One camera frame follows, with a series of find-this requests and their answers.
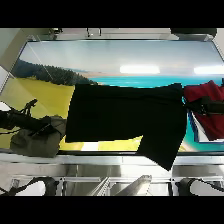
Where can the white and blue garment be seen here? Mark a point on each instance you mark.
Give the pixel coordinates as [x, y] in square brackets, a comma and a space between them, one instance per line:
[196, 128]

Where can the silver frame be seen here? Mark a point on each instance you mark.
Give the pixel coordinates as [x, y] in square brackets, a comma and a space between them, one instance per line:
[110, 166]

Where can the black T-shirt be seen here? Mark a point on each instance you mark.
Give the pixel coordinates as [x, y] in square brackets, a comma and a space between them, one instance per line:
[120, 113]

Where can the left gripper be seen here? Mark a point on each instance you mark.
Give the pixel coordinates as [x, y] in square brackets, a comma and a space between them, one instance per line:
[44, 128]

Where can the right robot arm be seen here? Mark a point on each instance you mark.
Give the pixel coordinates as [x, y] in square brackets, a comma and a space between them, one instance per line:
[213, 107]

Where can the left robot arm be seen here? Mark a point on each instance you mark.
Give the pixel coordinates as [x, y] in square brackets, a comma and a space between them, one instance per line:
[15, 120]

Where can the red garment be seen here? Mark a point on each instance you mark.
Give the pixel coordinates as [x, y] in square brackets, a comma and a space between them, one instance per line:
[213, 125]

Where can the olive green garment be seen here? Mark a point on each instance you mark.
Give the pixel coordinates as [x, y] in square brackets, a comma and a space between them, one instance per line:
[36, 145]

